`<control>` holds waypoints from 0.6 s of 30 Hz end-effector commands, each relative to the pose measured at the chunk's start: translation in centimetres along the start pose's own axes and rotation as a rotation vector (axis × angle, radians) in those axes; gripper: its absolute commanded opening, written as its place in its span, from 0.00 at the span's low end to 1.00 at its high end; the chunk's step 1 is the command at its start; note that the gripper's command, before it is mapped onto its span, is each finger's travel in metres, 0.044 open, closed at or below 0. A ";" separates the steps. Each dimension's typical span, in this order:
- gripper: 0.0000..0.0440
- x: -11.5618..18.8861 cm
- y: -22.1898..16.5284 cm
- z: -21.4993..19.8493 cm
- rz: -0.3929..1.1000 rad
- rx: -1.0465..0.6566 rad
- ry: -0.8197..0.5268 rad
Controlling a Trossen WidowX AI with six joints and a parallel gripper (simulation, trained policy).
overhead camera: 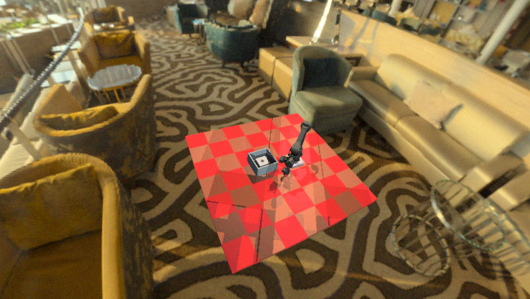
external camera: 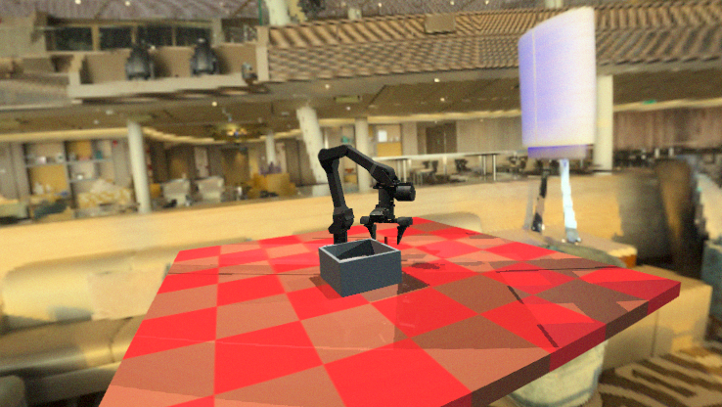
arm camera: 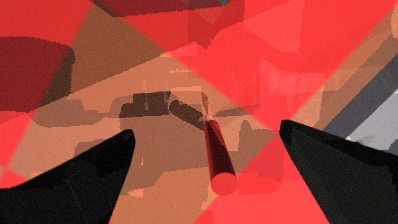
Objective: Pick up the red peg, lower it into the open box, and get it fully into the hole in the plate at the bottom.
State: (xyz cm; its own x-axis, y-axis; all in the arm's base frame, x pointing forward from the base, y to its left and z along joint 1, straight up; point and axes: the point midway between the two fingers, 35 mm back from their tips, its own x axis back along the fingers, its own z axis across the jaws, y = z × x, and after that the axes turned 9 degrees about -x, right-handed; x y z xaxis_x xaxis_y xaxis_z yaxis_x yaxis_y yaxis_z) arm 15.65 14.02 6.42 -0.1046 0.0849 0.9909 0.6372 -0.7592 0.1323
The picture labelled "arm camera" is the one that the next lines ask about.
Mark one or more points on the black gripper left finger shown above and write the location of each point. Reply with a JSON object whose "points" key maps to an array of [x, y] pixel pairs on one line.
{"points": [[83, 190]]}

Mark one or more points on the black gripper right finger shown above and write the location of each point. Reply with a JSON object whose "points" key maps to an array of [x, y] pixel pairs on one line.
{"points": [[351, 183]]}

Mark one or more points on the red peg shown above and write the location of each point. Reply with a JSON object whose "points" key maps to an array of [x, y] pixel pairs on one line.
{"points": [[222, 175]]}

